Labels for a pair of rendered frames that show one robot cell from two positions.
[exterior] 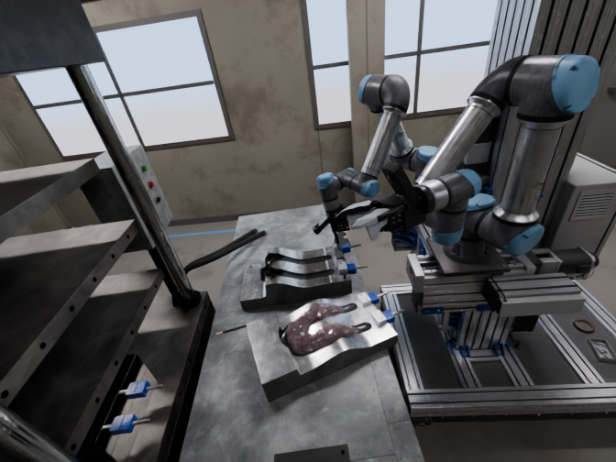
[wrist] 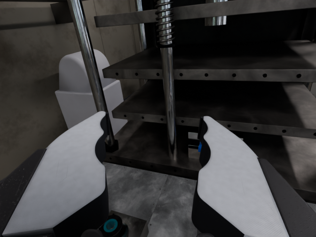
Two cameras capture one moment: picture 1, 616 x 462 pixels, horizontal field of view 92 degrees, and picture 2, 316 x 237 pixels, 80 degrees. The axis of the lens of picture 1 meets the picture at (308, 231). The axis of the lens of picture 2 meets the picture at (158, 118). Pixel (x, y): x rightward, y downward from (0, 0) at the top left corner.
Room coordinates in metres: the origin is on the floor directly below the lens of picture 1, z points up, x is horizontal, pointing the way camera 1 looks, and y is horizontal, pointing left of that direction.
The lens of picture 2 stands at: (0.59, -0.19, 1.51)
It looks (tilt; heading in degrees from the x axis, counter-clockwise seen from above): 28 degrees down; 112
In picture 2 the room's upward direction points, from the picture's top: 6 degrees counter-clockwise
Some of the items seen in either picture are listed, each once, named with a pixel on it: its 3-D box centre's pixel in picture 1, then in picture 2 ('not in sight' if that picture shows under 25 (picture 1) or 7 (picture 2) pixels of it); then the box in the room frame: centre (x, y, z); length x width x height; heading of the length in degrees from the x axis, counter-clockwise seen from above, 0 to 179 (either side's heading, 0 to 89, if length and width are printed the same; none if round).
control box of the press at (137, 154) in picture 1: (173, 282); not in sight; (1.30, 0.79, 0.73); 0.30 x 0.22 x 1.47; 179
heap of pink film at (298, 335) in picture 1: (319, 324); not in sight; (0.73, 0.01, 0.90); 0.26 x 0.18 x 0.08; 107
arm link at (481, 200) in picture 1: (474, 214); not in sight; (0.84, -0.58, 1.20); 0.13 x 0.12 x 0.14; 19
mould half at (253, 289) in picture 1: (294, 271); not in sight; (1.08, 0.09, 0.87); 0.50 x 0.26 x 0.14; 89
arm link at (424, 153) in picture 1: (427, 161); not in sight; (1.35, -0.63, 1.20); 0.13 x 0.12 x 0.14; 32
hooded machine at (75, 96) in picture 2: not in sight; (91, 101); (-1.05, 1.64, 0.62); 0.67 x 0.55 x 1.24; 174
